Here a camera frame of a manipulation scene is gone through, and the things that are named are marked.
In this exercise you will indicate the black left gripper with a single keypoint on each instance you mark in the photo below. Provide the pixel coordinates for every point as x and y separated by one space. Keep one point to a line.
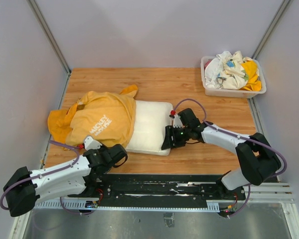
99 154

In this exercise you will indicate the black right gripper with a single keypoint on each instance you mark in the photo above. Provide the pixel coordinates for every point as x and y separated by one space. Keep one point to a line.
173 137

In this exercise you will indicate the white bear print pillow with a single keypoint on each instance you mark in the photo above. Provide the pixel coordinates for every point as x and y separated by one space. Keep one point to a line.
149 128

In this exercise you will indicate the yellow pillowcase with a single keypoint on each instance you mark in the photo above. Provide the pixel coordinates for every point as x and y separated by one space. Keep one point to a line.
107 117

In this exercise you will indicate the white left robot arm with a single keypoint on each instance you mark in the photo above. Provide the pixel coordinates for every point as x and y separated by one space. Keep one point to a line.
26 189

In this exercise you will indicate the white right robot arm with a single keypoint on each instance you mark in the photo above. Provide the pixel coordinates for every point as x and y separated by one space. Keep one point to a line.
257 160

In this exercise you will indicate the white crumpled cloth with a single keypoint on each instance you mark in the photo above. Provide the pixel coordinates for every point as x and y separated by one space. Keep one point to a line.
226 72

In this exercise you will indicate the yellow cloth in basket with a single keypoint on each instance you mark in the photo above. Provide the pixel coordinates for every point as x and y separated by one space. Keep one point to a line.
253 83

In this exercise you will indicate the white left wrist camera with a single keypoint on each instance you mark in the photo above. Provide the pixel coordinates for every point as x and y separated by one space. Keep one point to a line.
90 143

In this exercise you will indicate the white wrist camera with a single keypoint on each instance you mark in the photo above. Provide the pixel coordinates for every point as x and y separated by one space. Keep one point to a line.
90 143
177 122

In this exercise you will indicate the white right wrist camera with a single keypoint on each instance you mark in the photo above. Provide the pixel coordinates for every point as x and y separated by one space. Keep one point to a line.
177 122

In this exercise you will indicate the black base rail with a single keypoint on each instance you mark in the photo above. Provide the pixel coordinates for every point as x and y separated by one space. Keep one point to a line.
139 185

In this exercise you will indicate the white cable duct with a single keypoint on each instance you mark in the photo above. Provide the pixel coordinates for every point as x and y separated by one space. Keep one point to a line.
127 203

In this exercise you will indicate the aluminium frame post left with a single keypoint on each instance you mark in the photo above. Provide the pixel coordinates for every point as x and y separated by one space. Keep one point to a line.
48 33

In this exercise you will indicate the aluminium frame post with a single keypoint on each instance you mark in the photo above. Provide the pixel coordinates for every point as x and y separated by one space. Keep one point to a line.
48 33
282 9

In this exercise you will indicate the aluminium frame post right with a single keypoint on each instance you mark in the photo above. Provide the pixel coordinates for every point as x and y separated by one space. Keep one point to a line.
282 9

